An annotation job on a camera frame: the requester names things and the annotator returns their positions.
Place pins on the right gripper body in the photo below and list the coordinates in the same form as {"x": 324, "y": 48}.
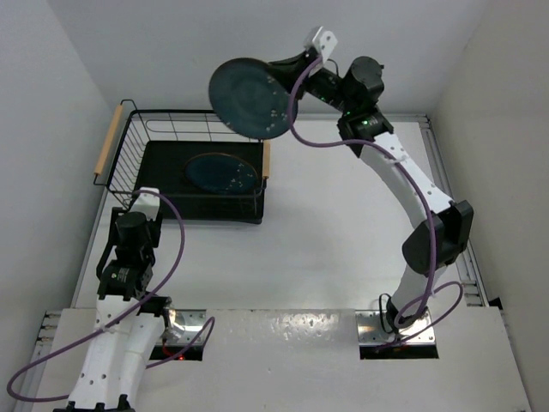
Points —
{"x": 327, "y": 86}

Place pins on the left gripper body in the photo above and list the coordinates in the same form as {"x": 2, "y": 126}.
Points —
{"x": 116, "y": 209}

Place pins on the teal plate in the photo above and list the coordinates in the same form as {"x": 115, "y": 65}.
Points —
{"x": 220, "y": 173}
{"x": 248, "y": 99}

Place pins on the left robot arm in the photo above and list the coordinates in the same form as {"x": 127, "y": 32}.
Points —
{"x": 116, "y": 359}

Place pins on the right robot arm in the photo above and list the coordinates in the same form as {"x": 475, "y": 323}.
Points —
{"x": 441, "y": 225}

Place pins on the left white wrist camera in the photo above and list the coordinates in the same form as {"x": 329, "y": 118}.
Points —
{"x": 146, "y": 202}

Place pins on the right wooden rack handle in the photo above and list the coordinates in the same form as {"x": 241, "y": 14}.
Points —
{"x": 266, "y": 158}

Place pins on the wooden rack handle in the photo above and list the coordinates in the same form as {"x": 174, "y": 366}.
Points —
{"x": 266, "y": 158}
{"x": 108, "y": 141}

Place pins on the left wooden rack handle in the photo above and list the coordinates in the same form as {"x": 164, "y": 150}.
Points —
{"x": 108, "y": 141}

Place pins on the black wire dish rack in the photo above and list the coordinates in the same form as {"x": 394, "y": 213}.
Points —
{"x": 151, "y": 148}

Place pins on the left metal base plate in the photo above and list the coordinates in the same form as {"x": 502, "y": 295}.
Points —
{"x": 184, "y": 325}

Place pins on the metal base plate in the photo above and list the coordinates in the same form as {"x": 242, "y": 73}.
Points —
{"x": 373, "y": 330}
{"x": 184, "y": 325}

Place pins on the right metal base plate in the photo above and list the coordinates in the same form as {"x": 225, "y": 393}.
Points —
{"x": 373, "y": 330}

